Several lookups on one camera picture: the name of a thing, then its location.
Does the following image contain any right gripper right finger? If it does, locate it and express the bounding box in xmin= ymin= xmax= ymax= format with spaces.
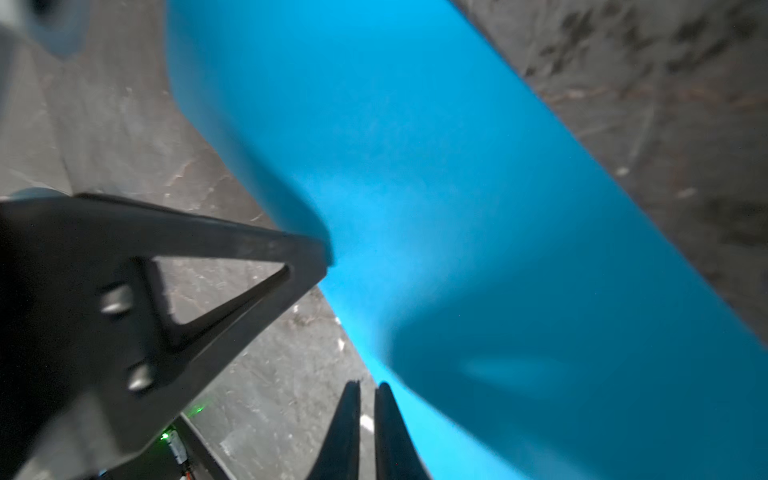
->
xmin=305 ymin=380 xmax=432 ymax=480

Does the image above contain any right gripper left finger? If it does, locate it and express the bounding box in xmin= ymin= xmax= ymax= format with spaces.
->
xmin=1 ymin=194 xmax=329 ymax=479

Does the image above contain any blue square paper sheet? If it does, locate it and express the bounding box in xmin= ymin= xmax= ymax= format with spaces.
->
xmin=166 ymin=1 xmax=767 ymax=479

